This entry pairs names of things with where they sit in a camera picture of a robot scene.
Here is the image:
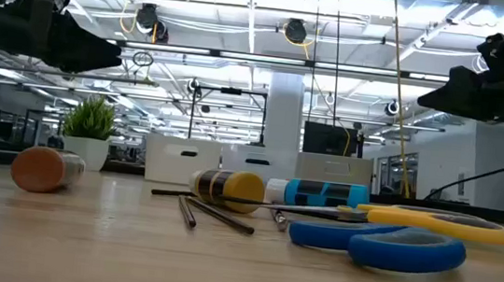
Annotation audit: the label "yellow cable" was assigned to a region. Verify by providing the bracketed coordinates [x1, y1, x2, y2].
[371, 0, 431, 200]

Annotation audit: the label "black metal gantry frame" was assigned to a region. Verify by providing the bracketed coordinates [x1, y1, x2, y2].
[188, 83, 271, 147]

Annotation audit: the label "green plant in white pot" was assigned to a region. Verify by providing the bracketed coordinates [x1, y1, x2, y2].
[58, 92, 120, 174]

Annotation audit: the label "black ceiling cable reel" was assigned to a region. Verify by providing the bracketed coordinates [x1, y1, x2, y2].
[282, 17, 311, 46]
[384, 98, 401, 118]
[133, 1, 174, 44]
[186, 77, 203, 97]

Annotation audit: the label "blue handled scissors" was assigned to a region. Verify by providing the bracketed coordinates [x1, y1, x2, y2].
[285, 213, 469, 280]

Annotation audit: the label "black monitor screen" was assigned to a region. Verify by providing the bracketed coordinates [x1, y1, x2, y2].
[301, 120, 360, 159]

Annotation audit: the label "black hanging cable loop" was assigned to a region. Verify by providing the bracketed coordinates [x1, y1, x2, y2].
[132, 49, 155, 68]

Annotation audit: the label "green yellow handled scissors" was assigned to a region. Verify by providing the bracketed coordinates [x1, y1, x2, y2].
[217, 185, 504, 247]

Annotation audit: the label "blue paint bottle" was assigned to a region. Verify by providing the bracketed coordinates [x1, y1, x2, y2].
[263, 175, 372, 215]

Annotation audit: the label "white plastic storage bin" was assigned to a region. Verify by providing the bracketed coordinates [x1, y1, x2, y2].
[142, 132, 224, 189]
[218, 142, 300, 187]
[293, 150, 376, 192]

